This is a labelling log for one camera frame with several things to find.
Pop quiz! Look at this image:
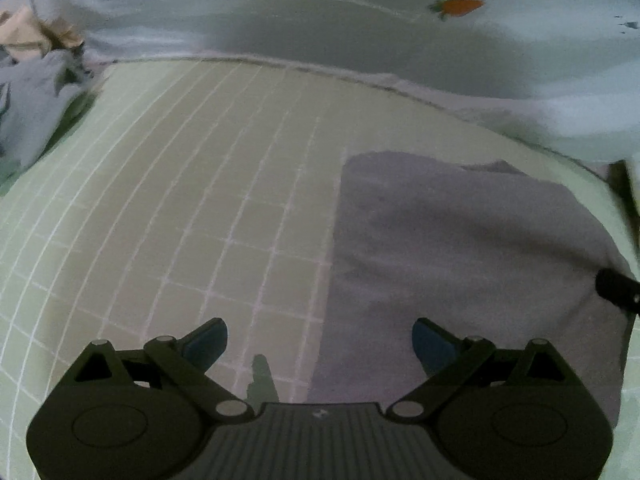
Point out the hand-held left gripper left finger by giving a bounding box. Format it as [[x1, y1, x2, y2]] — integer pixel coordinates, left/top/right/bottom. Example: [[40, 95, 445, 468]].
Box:
[[75, 317, 252, 418]]

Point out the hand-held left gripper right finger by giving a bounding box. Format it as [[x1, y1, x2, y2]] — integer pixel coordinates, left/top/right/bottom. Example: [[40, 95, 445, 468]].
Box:
[[390, 318, 569, 418]]

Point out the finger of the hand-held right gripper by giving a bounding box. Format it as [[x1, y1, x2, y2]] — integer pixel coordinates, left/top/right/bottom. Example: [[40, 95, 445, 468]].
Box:
[[609, 159, 640, 256], [595, 267, 640, 316]]

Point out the grey garment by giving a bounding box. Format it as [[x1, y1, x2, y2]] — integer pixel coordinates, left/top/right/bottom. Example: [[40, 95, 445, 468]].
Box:
[[306, 150, 632, 430]]

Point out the green checked mat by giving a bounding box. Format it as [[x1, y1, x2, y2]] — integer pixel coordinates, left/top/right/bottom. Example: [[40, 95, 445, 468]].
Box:
[[0, 57, 640, 480]]

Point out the light blue garment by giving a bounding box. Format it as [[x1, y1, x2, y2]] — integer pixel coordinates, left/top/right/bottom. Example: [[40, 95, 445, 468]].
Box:
[[0, 49, 95, 173]]

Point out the white printed blanket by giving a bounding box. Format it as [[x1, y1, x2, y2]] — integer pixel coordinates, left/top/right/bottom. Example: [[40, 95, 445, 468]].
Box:
[[24, 0, 640, 177]]

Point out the beige cloth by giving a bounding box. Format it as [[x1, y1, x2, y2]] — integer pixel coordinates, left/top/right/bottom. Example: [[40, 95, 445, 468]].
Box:
[[0, 7, 85, 61]]

